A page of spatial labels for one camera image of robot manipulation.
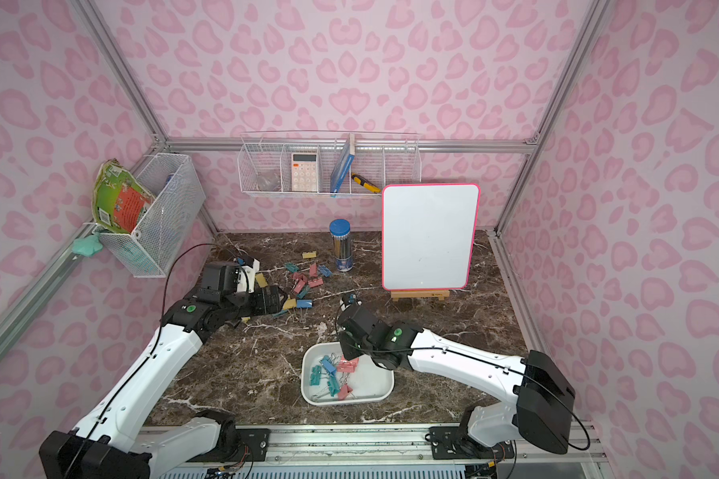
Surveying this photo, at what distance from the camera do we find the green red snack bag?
68 cm

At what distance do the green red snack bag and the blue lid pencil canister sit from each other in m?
0.52

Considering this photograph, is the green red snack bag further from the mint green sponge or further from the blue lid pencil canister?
the blue lid pencil canister

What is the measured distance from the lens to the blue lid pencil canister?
3.18ft

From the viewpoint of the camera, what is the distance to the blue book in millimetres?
869

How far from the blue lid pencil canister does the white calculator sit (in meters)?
0.14

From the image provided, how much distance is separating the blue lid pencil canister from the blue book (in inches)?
4.0

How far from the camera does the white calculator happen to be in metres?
0.96

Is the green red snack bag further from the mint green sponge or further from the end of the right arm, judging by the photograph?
the end of the right arm
